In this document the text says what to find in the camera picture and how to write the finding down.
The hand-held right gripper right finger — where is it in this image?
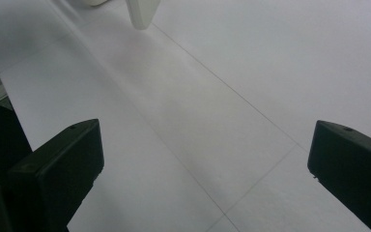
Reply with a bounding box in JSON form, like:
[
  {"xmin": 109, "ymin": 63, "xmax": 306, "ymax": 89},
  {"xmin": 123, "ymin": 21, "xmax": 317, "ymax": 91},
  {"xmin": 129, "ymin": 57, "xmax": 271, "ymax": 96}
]
[{"xmin": 307, "ymin": 120, "xmax": 371, "ymax": 232}]

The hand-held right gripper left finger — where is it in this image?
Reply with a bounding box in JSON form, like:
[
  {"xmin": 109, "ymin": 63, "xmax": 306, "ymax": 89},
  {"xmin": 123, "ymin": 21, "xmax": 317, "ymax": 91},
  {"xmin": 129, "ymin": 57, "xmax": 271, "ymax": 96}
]
[{"xmin": 1, "ymin": 118, "xmax": 105, "ymax": 232}]

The dark object beside table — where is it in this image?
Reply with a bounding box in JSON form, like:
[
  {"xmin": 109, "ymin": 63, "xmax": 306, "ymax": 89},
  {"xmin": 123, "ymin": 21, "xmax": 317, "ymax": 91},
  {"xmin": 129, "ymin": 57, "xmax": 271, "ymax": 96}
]
[{"xmin": 0, "ymin": 105, "xmax": 33, "ymax": 191}]

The white plastic object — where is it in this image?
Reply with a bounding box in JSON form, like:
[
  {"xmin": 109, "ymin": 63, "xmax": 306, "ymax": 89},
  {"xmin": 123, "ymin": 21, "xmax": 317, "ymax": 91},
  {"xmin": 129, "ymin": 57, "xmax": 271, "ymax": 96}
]
[{"xmin": 125, "ymin": 0, "xmax": 162, "ymax": 31}]

